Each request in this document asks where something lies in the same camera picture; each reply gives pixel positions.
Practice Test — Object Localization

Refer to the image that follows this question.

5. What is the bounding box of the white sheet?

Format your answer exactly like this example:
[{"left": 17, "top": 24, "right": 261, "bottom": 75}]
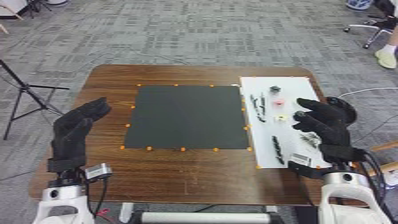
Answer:
[{"left": 238, "top": 76, "right": 334, "bottom": 169}]

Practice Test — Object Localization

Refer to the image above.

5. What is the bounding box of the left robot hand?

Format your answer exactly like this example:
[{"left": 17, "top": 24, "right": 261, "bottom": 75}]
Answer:
[{"left": 46, "top": 97, "right": 113, "bottom": 173}]

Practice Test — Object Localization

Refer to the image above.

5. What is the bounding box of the grey sprig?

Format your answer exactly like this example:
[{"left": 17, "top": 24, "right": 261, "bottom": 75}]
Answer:
[{"left": 298, "top": 133, "right": 321, "bottom": 148}]

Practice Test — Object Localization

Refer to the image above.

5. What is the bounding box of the black cable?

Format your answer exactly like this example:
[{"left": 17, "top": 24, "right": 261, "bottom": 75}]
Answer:
[{"left": 353, "top": 149, "right": 398, "bottom": 218}]

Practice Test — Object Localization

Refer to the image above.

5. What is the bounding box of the white cable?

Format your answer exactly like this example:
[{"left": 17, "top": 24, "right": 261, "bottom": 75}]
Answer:
[{"left": 335, "top": 86, "right": 398, "bottom": 99}]

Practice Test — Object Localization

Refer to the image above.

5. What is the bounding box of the office chair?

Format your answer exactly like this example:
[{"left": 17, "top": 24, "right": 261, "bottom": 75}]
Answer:
[{"left": 343, "top": 0, "right": 398, "bottom": 50}]

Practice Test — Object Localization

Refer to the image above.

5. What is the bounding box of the person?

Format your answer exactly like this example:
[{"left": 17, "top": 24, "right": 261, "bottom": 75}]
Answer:
[{"left": 373, "top": 31, "right": 398, "bottom": 70}]

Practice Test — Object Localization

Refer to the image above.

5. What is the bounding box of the pale grey bar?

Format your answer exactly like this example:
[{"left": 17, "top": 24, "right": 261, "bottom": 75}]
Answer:
[{"left": 120, "top": 202, "right": 280, "bottom": 224}]

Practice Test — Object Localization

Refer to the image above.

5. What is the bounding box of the black tripod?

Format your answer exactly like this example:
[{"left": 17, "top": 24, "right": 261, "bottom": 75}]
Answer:
[{"left": 0, "top": 59, "right": 71, "bottom": 141}]

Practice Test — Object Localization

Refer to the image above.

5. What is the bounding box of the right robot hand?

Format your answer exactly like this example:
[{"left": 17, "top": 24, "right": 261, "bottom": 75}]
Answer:
[{"left": 291, "top": 96, "right": 369, "bottom": 164}]

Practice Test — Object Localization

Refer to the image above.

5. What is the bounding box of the dark mat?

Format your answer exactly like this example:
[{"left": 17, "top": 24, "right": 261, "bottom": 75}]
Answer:
[{"left": 122, "top": 85, "right": 252, "bottom": 150}]

